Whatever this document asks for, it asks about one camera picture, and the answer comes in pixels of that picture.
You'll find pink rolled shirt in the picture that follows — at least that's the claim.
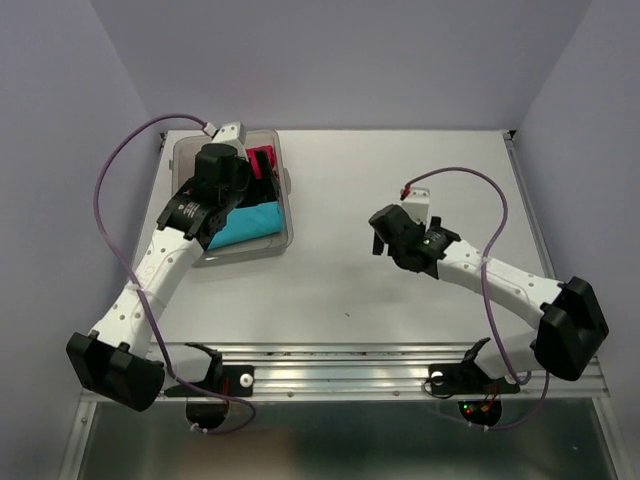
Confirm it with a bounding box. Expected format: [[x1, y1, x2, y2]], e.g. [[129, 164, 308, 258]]
[[245, 144, 277, 181]]

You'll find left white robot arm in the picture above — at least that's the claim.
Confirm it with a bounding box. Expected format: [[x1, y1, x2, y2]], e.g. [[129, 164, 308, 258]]
[[66, 140, 280, 411]]

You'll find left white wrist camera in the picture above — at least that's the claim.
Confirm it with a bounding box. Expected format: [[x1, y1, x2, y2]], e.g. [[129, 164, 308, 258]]
[[211, 122, 246, 151]]

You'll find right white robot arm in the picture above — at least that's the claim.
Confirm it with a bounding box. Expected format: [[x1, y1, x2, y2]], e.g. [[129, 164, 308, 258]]
[[369, 204, 609, 390]]

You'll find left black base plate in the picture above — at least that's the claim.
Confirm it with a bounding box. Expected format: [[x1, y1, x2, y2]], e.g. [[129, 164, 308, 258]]
[[163, 342, 255, 398]]

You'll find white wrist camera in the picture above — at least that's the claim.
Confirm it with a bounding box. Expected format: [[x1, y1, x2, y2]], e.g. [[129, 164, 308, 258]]
[[401, 186, 430, 225], [211, 122, 246, 151]]

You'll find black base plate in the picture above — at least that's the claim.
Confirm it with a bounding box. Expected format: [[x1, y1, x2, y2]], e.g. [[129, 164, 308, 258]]
[[163, 342, 255, 398], [421, 337, 520, 399]]

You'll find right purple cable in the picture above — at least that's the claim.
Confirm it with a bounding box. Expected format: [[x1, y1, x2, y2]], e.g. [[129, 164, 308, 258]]
[[404, 167, 554, 435]]

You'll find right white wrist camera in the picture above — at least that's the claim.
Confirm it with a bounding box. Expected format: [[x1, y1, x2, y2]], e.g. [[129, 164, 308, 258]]
[[401, 186, 430, 225]]

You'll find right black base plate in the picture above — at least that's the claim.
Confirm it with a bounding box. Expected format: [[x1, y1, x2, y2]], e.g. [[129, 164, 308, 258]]
[[421, 337, 520, 399]]

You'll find aluminium mounting rail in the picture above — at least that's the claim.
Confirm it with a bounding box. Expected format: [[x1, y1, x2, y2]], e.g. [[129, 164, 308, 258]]
[[82, 342, 614, 401]]

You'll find turquoise t shirt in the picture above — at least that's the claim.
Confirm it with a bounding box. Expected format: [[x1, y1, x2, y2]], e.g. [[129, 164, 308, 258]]
[[208, 201, 283, 250]]

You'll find clear plastic bin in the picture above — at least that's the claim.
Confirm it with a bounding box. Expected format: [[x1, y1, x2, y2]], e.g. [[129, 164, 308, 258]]
[[161, 129, 294, 267]]

